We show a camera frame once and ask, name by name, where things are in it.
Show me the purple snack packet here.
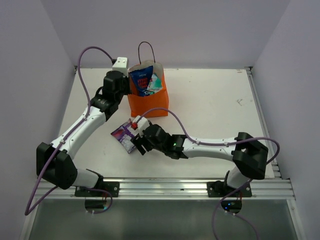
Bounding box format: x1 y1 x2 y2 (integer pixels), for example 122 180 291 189
111 118 138 154

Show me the blue Burts chip bag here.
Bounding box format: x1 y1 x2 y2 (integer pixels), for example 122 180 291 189
129 65 154 97

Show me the orange paper bag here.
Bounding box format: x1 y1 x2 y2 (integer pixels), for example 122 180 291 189
128 54 169 118

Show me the teal snack packet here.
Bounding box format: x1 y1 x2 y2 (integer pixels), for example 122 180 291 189
146 73 163 95

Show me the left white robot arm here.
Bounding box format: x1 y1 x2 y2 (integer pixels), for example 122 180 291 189
36 70 131 197

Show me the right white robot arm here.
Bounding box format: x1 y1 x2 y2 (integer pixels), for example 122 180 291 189
131 124 269 197

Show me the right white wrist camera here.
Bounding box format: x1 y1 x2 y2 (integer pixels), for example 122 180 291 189
131 115 150 137

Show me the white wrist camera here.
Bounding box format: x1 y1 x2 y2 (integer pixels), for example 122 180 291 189
112 57 129 77
131 115 150 137

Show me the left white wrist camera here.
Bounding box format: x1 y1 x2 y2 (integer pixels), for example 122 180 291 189
112 57 129 77

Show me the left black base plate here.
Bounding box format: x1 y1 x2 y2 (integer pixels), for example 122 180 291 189
74 181 120 198

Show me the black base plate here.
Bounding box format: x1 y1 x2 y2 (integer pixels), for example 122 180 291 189
206 180 252 198
74 181 120 198

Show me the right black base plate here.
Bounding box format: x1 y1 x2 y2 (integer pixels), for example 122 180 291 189
206 180 252 198

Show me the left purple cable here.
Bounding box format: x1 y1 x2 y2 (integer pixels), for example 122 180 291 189
24 46 116 216

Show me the aluminium mounting rail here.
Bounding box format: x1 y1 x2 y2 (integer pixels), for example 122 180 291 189
37 177 296 200

